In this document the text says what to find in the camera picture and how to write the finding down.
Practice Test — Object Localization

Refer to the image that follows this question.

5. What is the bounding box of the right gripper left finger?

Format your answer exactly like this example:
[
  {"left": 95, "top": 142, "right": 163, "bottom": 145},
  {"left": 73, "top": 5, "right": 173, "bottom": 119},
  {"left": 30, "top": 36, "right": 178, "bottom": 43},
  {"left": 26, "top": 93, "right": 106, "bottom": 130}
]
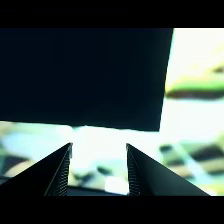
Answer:
[{"left": 0, "top": 142, "right": 74, "bottom": 197}]

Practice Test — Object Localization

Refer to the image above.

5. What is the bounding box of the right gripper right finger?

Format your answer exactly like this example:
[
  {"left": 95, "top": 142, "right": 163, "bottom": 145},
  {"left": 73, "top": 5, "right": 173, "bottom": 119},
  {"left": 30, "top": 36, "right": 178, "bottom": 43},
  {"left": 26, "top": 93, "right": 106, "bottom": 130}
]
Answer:
[{"left": 125, "top": 143, "right": 210, "bottom": 197}]

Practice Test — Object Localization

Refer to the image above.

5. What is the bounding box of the black garment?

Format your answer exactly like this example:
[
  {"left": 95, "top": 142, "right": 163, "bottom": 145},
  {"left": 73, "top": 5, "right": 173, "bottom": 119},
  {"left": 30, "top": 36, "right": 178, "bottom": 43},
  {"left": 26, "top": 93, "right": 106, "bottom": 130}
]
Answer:
[{"left": 0, "top": 27, "right": 175, "bottom": 132}]

